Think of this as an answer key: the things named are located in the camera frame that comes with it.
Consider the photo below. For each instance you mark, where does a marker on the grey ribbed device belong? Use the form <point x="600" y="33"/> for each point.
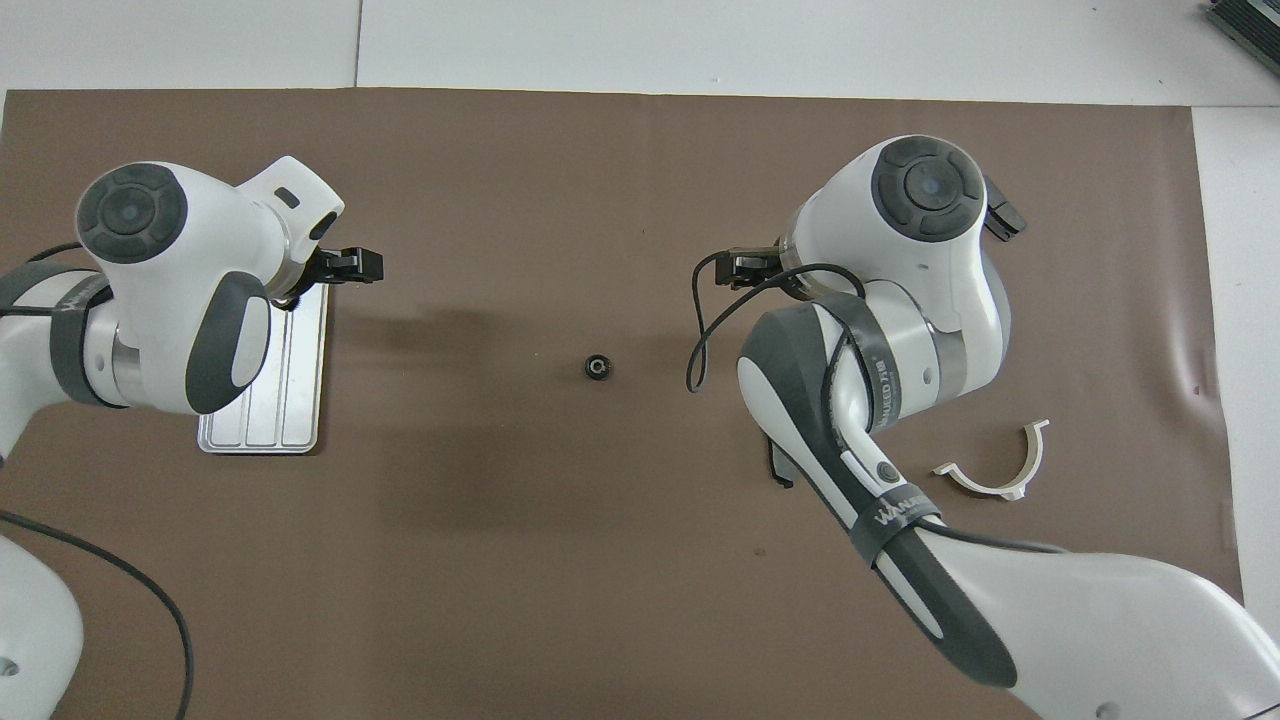
<point x="1250" y="20"/>

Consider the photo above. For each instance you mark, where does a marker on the grey brake pad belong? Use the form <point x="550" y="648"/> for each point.
<point x="783" y="481"/>
<point x="1008" y="220"/>

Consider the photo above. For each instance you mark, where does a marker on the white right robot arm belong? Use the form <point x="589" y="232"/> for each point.
<point x="930" y="300"/>

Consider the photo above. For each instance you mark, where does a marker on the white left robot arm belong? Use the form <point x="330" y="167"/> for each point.
<point x="180" y="300"/>

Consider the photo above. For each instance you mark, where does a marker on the brown paper table mat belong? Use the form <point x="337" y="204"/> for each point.
<point x="500" y="550"/>

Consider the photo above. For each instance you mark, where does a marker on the silver metal tray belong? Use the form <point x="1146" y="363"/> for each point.
<point x="290" y="400"/>

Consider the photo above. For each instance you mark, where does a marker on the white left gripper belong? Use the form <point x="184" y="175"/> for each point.
<point x="295" y="210"/>

